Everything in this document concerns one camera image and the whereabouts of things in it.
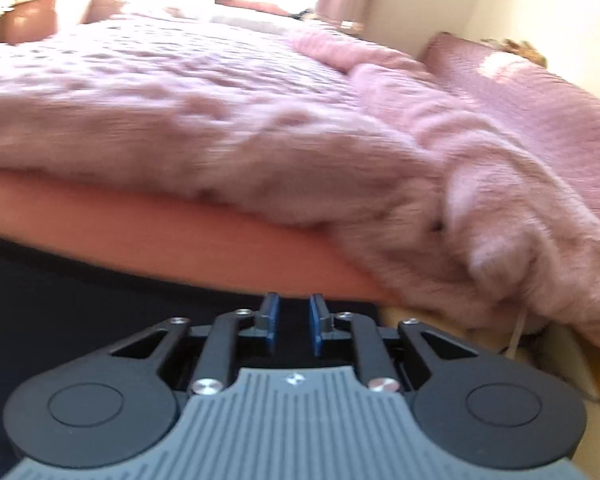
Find salmon pink bed sheet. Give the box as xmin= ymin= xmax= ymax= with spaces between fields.
xmin=0 ymin=172 xmax=390 ymax=302

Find pink quilted headboard cushion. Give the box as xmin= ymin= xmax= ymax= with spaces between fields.
xmin=419 ymin=34 xmax=600 ymax=216

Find brown plush toy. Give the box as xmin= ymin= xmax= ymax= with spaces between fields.
xmin=481 ymin=38 xmax=547 ymax=68

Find dark navy pants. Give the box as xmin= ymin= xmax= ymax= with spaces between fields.
xmin=0 ymin=238 xmax=262 ymax=478

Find white charging cable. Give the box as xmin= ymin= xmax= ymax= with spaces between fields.
xmin=504 ymin=303 xmax=529 ymax=361

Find pink fluffy blanket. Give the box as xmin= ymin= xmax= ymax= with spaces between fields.
xmin=0 ymin=16 xmax=600 ymax=347

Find brown round basin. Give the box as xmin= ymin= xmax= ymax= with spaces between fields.
xmin=0 ymin=0 xmax=58 ymax=44

